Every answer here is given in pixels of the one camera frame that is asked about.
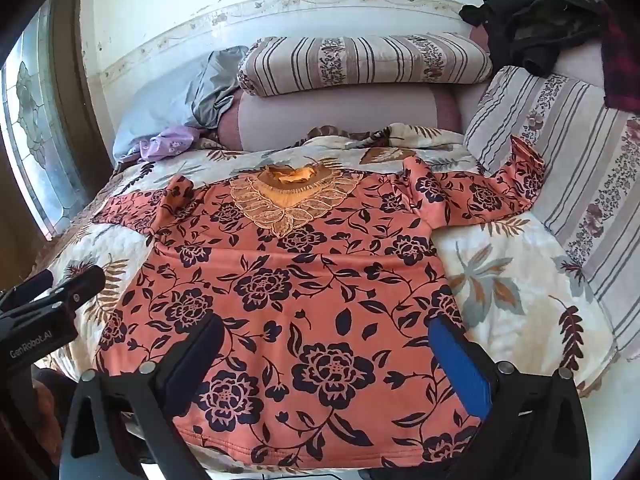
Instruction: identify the striped floral pillow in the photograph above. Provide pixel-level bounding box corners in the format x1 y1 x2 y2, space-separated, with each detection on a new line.
462 65 640 356
236 32 493 97

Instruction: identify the orange floral shirt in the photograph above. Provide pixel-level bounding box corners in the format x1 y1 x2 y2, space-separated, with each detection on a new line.
92 135 546 468

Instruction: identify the grey cloth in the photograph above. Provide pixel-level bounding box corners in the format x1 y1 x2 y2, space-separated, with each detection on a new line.
187 46 249 128

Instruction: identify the light blue pillow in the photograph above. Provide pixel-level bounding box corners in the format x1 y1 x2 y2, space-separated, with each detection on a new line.
112 55 216 163

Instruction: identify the mauve backrest cushion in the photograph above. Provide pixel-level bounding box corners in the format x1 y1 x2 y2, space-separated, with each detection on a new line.
457 25 608 126

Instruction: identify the stained glass window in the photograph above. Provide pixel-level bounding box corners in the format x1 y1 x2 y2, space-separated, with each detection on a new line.
0 0 96 241

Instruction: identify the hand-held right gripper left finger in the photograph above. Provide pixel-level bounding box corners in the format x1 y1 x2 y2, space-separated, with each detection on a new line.
57 312 226 480

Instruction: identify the leaf print fleece blanket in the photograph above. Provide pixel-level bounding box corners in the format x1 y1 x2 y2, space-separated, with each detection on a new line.
30 122 618 480

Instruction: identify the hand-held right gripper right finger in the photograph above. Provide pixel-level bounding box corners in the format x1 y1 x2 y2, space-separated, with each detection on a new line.
427 316 593 480

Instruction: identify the red plaid cloth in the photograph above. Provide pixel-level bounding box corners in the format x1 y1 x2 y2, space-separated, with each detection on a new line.
600 7 640 111

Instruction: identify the black clothes pile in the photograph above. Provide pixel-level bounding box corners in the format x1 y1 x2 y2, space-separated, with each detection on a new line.
459 0 608 77

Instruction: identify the mauve bolster cushion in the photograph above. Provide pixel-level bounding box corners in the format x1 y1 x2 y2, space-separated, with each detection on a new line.
217 85 463 153

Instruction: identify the purple floral cloth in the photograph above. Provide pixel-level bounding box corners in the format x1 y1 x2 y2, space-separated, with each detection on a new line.
135 126 208 163

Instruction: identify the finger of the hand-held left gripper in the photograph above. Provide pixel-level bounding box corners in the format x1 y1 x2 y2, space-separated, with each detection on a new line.
47 265 107 311
0 269 55 307

